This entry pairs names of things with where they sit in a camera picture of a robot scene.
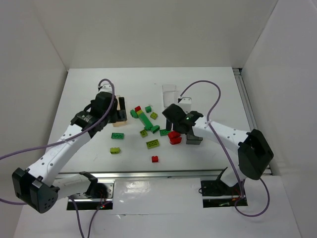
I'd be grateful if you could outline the small green cube brick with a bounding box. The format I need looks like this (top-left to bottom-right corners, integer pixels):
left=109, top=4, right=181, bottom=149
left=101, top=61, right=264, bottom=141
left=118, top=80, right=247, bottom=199
left=145, top=106, right=152, bottom=113

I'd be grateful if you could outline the lime 2x4 brick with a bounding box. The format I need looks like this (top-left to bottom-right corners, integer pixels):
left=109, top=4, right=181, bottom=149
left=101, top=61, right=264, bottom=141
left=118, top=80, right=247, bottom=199
left=146, top=139, right=160, bottom=149

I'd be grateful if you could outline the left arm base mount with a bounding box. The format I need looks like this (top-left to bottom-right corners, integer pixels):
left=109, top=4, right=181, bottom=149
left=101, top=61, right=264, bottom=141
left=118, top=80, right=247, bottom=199
left=73, top=179, right=115, bottom=211

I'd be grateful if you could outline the aluminium rail front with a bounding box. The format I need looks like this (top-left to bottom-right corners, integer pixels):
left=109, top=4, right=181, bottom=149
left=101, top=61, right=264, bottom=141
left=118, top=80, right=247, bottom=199
left=55, top=169, right=231, bottom=179

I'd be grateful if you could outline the tan translucent container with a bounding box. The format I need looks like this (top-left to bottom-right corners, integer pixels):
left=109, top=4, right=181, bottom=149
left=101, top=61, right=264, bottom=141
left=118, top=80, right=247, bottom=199
left=112, top=95, right=127, bottom=127

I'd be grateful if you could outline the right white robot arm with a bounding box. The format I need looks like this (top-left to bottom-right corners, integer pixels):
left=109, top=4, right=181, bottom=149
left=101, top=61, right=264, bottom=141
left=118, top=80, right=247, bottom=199
left=162, top=104, right=274, bottom=187

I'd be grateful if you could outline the clear plastic container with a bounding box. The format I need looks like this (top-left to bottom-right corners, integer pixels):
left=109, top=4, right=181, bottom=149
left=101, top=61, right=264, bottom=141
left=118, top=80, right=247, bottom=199
left=162, top=84, right=177, bottom=108

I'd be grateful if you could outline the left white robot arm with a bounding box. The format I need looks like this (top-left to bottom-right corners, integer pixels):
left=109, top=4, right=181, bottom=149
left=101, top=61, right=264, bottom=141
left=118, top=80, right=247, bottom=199
left=12, top=85, right=127, bottom=214

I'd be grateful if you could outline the aluminium rail right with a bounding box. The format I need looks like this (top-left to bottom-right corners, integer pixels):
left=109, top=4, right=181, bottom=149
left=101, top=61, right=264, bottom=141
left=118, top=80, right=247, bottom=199
left=233, top=68, right=273, bottom=179

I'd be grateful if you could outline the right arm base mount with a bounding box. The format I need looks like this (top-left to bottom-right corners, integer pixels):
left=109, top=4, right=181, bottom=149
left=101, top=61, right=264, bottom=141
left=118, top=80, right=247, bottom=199
left=198, top=180, right=248, bottom=208

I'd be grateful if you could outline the red 2x4 brick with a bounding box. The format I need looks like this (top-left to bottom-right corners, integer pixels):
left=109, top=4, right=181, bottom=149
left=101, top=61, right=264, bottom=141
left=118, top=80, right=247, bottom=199
left=168, top=131, right=181, bottom=140

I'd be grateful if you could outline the long green brick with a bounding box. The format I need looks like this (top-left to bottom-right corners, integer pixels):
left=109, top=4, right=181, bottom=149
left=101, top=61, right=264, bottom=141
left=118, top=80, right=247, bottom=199
left=137, top=110, right=153, bottom=131

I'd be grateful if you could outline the green slope brick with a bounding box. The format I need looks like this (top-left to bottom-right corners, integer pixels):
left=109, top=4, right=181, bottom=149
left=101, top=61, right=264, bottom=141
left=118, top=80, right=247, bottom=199
left=151, top=125, right=160, bottom=134

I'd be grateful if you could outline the small red brick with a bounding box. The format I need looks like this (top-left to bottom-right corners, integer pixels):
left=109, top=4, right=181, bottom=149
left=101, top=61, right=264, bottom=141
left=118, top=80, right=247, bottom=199
left=152, top=156, right=159, bottom=163

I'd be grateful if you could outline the lime small square brick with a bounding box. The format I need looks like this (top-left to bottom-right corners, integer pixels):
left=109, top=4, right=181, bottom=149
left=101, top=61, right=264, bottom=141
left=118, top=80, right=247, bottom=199
left=140, top=130, right=148, bottom=138

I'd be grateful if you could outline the lime 2x2 brick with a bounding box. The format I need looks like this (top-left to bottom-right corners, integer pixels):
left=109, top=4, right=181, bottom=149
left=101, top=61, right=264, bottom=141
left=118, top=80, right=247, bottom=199
left=150, top=112, right=158, bottom=119

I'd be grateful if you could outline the aluminium rail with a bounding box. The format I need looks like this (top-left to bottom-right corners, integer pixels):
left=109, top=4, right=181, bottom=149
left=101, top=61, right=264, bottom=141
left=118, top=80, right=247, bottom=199
left=55, top=169, right=231, bottom=179
left=233, top=68, right=273, bottom=179

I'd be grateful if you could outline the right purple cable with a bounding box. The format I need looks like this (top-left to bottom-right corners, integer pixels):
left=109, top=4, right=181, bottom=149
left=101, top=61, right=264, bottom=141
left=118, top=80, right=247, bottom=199
left=180, top=80, right=270, bottom=218

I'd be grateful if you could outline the lime rounded brick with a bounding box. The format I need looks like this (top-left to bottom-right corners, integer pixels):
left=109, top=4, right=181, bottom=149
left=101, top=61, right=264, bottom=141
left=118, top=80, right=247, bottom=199
left=109, top=147, right=121, bottom=154

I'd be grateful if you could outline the green 2x4 brick right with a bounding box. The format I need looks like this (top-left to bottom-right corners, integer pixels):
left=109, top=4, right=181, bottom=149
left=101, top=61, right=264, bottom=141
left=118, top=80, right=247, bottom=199
left=159, top=129, right=170, bottom=136

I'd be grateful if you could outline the green brick stack end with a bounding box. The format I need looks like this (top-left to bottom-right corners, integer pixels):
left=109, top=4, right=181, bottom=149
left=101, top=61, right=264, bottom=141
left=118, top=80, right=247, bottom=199
left=130, top=110, right=139, bottom=119

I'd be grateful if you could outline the grey translucent container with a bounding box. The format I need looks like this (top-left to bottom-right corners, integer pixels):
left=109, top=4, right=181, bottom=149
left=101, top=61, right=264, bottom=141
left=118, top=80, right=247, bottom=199
left=186, top=134, right=203, bottom=145

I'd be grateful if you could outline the dark green 2x4 brick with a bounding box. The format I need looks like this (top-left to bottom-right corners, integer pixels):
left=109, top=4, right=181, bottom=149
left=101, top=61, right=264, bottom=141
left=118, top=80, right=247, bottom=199
left=111, top=132, right=124, bottom=139

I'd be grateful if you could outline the red arched brick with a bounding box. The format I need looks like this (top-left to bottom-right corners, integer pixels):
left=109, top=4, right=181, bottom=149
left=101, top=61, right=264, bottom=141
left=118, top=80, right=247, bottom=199
left=170, top=137, right=182, bottom=145

